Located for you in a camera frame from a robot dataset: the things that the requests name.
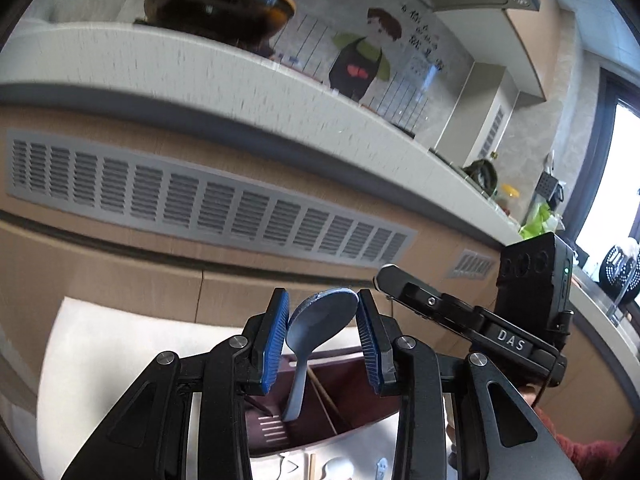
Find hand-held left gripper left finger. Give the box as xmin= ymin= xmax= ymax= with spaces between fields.
xmin=62 ymin=287 xmax=291 ymax=480

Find green leafy vegetables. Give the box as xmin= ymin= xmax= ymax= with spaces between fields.
xmin=519 ymin=202 xmax=564 ymax=240

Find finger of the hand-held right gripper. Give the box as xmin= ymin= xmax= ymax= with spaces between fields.
xmin=375 ymin=264 xmax=483 ymax=333

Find black colander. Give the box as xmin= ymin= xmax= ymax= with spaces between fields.
xmin=602 ymin=242 xmax=640 ymax=294

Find long grey vent grille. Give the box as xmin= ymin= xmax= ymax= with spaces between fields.
xmin=5 ymin=129 xmax=419 ymax=269

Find white fringed tablecloth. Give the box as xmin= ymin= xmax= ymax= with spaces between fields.
xmin=36 ymin=296 xmax=453 ymax=480

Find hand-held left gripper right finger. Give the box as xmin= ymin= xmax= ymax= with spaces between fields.
xmin=356 ymin=289 xmax=583 ymax=480

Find wooden kitchen cabinet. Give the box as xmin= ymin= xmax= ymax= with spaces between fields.
xmin=0 ymin=105 xmax=640 ymax=480

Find black pot on counter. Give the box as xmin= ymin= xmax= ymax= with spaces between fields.
xmin=462 ymin=159 xmax=499 ymax=194

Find cartoon wall poster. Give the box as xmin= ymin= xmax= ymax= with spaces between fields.
xmin=250 ymin=0 xmax=447 ymax=137

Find person's right forearm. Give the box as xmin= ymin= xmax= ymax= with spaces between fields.
xmin=520 ymin=382 xmax=628 ymax=480

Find white spoon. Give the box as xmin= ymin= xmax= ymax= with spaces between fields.
xmin=320 ymin=456 xmax=356 ymax=480

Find dark clay pot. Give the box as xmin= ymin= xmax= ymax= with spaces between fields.
xmin=80 ymin=0 xmax=298 ymax=48

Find short grey vent grille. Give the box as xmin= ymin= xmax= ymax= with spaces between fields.
xmin=452 ymin=249 xmax=499 ymax=280

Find blue-grey rice spoon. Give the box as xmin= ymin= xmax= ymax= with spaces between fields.
xmin=281 ymin=287 xmax=360 ymax=422

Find maroon utensil holder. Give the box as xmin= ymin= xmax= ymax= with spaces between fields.
xmin=243 ymin=346 xmax=403 ymax=458

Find metal grater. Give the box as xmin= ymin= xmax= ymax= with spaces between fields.
xmin=537 ymin=170 xmax=561 ymax=202

